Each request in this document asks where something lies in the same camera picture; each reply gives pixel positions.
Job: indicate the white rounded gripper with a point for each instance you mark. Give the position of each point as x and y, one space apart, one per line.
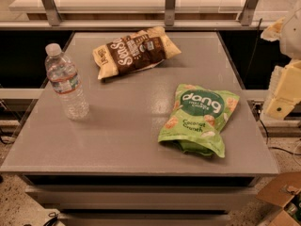
292 35

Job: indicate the clear plastic water bottle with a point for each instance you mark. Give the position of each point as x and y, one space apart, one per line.
66 82

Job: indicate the green dang coconut crunch bag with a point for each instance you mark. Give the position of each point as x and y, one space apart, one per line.
197 118

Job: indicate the brown cardboard box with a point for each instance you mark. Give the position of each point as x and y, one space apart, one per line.
283 194

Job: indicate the brown and cream snack bag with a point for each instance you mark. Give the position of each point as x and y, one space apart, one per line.
136 52

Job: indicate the grey table with drawers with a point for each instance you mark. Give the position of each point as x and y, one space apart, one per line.
110 168

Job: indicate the black object on floor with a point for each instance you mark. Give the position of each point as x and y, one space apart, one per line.
53 219

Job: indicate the metal window frame rail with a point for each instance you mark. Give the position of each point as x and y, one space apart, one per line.
106 15

